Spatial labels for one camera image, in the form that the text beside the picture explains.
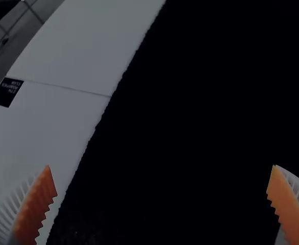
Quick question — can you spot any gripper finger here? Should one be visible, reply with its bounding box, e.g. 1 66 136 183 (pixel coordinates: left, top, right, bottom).
266 164 299 245
0 164 58 245

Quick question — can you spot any black mat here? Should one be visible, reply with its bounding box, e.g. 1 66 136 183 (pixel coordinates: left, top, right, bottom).
45 0 299 245

